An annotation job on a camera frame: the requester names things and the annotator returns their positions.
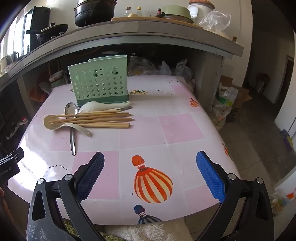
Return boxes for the white shell-shaped spoon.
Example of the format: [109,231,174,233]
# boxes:
[78,101,132,114]

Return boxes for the green fuzzy fabric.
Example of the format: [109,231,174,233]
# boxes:
[62,219,122,241]

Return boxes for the white fluffy towel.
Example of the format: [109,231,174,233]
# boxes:
[104,219,193,241]

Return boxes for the white enamel mug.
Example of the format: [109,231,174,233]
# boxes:
[0,56,8,75]

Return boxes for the black stove splash panel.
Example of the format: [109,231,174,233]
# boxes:
[29,6,51,50]

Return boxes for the plastic bag colourful contents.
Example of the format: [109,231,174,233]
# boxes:
[272,185,296,217]

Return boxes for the wooden chopstick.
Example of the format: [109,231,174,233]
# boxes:
[78,125,130,129]
[49,113,132,122]
[50,118,133,124]
[56,110,122,116]
[54,123,130,127]
[49,112,129,119]

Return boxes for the clear plastic bag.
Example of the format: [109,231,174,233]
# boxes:
[199,10,232,39]

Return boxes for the cardboard box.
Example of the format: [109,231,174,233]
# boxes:
[218,75,253,123]

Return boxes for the green enamel basin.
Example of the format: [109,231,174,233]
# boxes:
[162,6,192,18]

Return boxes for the metal spoon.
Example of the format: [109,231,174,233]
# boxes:
[64,102,78,156]

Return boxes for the orange snack packet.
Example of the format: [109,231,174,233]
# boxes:
[29,86,48,102]

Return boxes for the grey concrete kitchen counter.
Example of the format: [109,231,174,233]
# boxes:
[0,17,244,112]

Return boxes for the black wok with lid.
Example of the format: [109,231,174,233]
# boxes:
[26,23,69,41]

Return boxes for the green star-perforated utensil holder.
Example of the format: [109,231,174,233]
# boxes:
[68,55,130,107]

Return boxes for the pink printed tablecloth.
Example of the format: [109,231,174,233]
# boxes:
[7,74,242,226]

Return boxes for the cream round ladle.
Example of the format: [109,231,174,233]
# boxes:
[43,114,93,138]

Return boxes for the bright window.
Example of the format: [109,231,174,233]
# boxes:
[0,11,30,61]

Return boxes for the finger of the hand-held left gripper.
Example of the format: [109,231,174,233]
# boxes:
[0,147,25,165]

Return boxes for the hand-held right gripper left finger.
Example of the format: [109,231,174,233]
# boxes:
[26,152,105,241]

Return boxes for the dark metal pan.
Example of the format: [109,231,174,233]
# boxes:
[155,12,194,24]

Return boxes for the blue yellow packet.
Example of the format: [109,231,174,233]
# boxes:
[280,129,294,152]

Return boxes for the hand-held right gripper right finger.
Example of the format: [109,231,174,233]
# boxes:
[196,151,275,241]

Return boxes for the crumpled plastic bag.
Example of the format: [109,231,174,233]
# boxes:
[128,54,160,76]
[174,59,194,81]
[159,61,172,76]

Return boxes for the plastic bag green contents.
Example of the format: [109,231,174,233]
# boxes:
[212,82,239,131]

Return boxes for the black gas stove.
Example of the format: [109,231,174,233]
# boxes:
[37,32,67,43]

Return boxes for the large black cooking pot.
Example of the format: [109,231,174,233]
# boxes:
[74,0,117,27]

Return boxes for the white jar woven lid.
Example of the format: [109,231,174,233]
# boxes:
[187,0,215,26]

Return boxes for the white floral bowl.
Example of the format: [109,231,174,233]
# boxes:
[49,70,64,81]

